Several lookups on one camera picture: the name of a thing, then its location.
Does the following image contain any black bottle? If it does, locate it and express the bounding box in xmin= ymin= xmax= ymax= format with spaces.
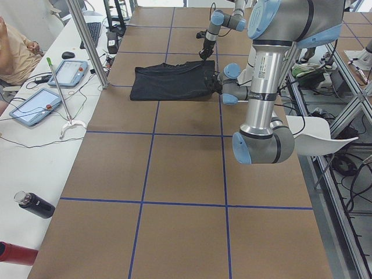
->
xmin=14 ymin=191 xmax=55 ymax=219

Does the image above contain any aluminium frame post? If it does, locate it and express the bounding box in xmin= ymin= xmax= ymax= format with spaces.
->
xmin=66 ymin=0 xmax=109 ymax=89

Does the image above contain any white chair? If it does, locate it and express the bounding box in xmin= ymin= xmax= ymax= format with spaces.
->
xmin=286 ymin=115 xmax=358 ymax=156

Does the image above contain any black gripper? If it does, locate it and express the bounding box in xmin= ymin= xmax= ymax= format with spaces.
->
xmin=203 ymin=73 xmax=222 ymax=95
xmin=199 ymin=38 xmax=216 ymax=60

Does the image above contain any seated person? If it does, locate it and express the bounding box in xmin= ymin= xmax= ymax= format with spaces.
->
xmin=1 ymin=17 xmax=44 ymax=85

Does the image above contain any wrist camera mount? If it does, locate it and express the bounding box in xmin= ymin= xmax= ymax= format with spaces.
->
xmin=196 ymin=31 xmax=206 ymax=39

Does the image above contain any red bottle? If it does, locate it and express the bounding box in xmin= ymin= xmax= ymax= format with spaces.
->
xmin=1 ymin=242 xmax=38 ymax=266

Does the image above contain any lower teach pendant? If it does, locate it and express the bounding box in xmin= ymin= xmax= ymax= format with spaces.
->
xmin=9 ymin=88 xmax=62 ymax=127

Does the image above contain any grabber reach tool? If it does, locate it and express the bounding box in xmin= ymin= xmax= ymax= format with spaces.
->
xmin=46 ymin=57 xmax=87 ymax=140

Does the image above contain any teach pendant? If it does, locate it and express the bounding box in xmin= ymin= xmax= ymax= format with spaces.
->
xmin=9 ymin=88 xmax=62 ymax=127
xmin=55 ymin=59 xmax=88 ymax=88

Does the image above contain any black computer mouse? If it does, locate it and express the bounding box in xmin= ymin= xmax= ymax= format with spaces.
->
xmin=61 ymin=51 xmax=75 ymax=59

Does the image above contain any black graphic t-shirt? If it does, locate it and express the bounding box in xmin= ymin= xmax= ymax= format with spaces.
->
xmin=130 ymin=60 xmax=215 ymax=101

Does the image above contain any black keyboard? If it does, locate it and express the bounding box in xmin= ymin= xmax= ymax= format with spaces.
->
xmin=86 ymin=22 xmax=102 ymax=47

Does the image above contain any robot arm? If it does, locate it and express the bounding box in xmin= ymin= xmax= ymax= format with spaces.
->
xmin=199 ymin=0 xmax=248 ymax=60
xmin=199 ymin=1 xmax=345 ymax=164

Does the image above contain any upper teach pendant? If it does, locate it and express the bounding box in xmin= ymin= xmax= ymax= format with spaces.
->
xmin=55 ymin=59 xmax=88 ymax=88

